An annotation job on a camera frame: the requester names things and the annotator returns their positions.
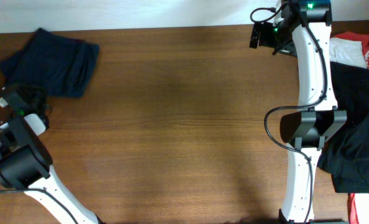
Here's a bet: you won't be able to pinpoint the navy blue shorts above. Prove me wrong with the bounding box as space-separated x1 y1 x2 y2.
0 28 100 98

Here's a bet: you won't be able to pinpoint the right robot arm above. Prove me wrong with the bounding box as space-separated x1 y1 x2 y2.
250 0 347 223

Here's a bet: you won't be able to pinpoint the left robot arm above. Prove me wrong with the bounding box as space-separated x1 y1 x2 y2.
0 84 101 223

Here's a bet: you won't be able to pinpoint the red and white shirt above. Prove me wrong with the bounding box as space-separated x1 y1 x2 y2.
330 32 369 224

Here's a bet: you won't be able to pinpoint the black garment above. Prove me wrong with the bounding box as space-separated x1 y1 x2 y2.
317 62 369 194

